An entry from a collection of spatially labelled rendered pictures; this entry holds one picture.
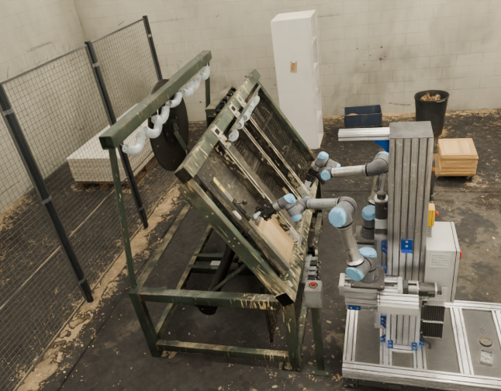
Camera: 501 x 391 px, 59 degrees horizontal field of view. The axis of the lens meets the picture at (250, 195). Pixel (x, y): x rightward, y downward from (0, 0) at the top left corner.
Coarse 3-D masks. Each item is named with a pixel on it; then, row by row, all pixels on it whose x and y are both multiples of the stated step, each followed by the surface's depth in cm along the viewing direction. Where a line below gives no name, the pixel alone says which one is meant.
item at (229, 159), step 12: (216, 144) 347; (228, 144) 348; (228, 156) 350; (240, 168) 354; (240, 180) 359; (252, 180) 361; (252, 192) 363; (264, 204) 366; (276, 216) 370; (288, 228) 374
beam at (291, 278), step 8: (312, 192) 453; (304, 232) 398; (304, 240) 390; (296, 248) 372; (304, 248) 383; (296, 256) 366; (288, 272) 348; (296, 272) 354; (288, 280) 339; (296, 280) 349; (288, 288) 333; (296, 288) 343; (280, 296) 332; (288, 296) 330; (288, 304) 335
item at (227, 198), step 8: (216, 184) 323; (224, 192) 326; (224, 200) 328; (232, 200) 329; (232, 208) 330; (248, 224) 335; (256, 232) 337; (264, 240) 340; (272, 248) 344; (280, 256) 348; (280, 264) 349; (288, 264) 352
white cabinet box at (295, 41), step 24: (288, 24) 641; (312, 24) 688; (288, 48) 659; (312, 48) 650; (288, 72) 678; (312, 72) 669; (288, 96) 698; (312, 96) 688; (312, 120) 709; (312, 144) 731
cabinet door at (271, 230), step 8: (264, 224) 355; (272, 224) 366; (264, 232) 350; (272, 232) 360; (280, 232) 370; (272, 240) 354; (280, 240) 364; (288, 240) 374; (280, 248) 358; (288, 248) 367; (288, 256) 362
